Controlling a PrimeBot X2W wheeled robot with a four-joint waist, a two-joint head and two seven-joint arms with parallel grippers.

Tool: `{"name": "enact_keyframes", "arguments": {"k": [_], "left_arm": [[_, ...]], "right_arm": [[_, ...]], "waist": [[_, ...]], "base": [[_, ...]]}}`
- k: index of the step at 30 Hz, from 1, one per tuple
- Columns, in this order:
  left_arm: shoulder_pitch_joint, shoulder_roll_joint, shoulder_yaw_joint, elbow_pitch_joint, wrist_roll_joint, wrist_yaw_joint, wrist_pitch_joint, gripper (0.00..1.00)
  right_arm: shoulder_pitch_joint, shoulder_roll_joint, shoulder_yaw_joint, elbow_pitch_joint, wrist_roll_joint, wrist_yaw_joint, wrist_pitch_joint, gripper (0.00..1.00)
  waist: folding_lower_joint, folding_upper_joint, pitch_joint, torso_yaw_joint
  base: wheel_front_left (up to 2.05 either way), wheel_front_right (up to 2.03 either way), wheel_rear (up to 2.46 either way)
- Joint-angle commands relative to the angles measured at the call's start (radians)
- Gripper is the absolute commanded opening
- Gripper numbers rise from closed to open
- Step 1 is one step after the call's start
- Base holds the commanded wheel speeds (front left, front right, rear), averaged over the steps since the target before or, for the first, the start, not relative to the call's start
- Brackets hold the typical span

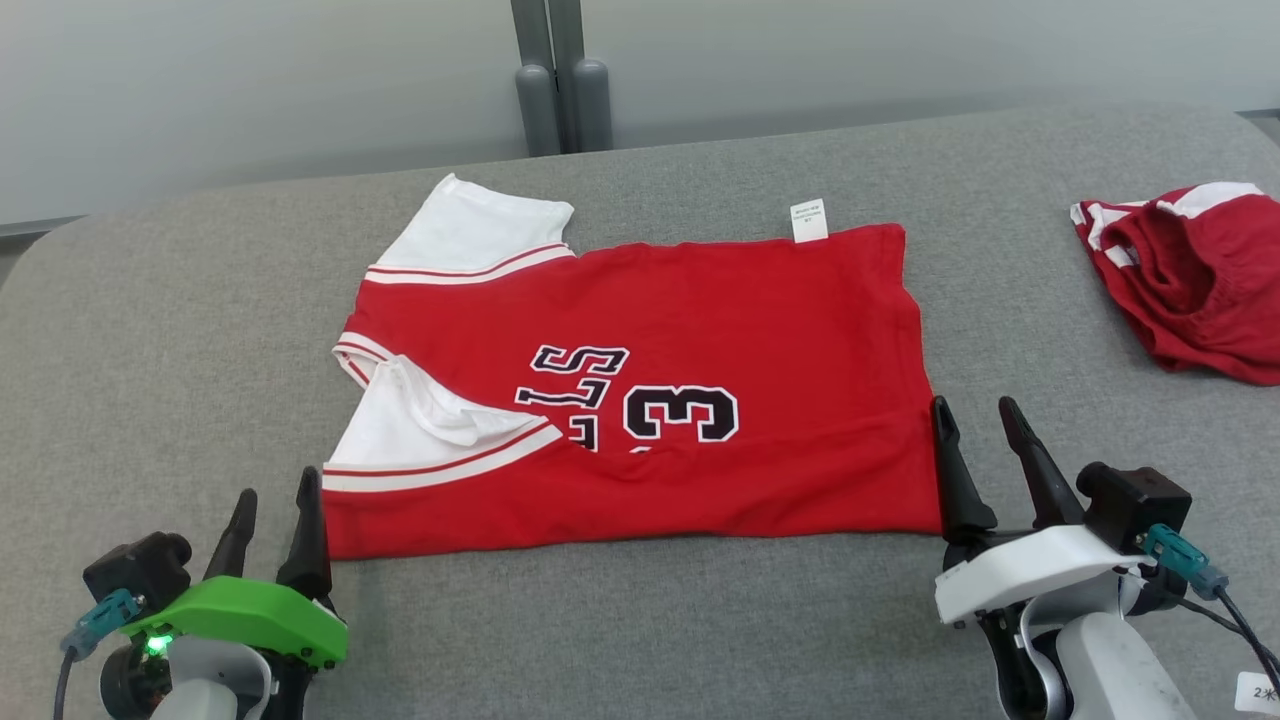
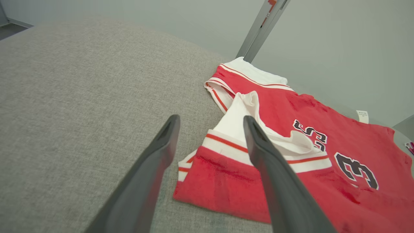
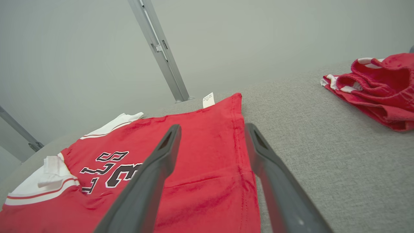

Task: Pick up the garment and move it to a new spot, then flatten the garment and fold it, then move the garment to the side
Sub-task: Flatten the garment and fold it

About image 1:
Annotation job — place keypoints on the red Bulls 23 jersey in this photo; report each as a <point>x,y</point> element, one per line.
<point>750,300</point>

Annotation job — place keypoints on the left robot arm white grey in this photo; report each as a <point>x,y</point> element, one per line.
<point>200,680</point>

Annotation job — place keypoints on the grey partition post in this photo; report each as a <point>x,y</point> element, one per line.
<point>592,105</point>
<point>537,110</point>

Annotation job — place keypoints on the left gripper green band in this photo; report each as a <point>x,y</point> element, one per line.
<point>250,615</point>

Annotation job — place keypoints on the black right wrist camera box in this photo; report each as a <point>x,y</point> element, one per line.
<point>1140,500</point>

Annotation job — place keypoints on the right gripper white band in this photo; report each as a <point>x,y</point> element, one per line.
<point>1030,570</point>

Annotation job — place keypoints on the red shorts white stripes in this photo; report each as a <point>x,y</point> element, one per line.
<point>1210,290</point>

